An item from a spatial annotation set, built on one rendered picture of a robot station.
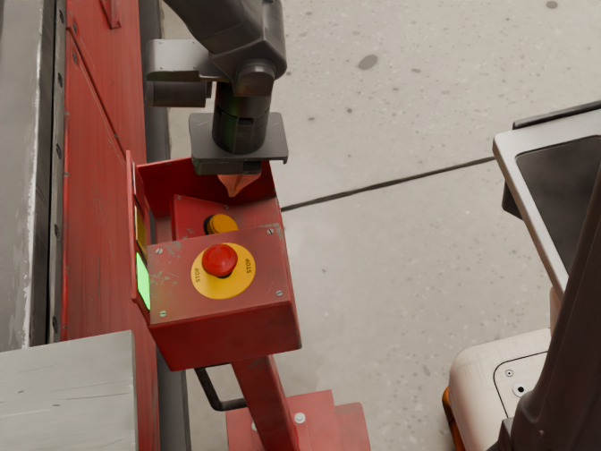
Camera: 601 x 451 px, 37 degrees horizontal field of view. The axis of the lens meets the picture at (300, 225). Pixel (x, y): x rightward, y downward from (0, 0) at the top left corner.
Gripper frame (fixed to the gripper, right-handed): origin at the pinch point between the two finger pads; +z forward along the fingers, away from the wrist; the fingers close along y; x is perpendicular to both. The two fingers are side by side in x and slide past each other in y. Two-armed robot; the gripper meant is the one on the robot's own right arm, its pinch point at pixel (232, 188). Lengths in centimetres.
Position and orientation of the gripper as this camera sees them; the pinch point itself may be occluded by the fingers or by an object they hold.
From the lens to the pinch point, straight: 102.5
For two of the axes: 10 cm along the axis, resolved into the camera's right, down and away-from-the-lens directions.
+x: 1.5, 8.0, -5.7
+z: -1.4, 5.9, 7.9
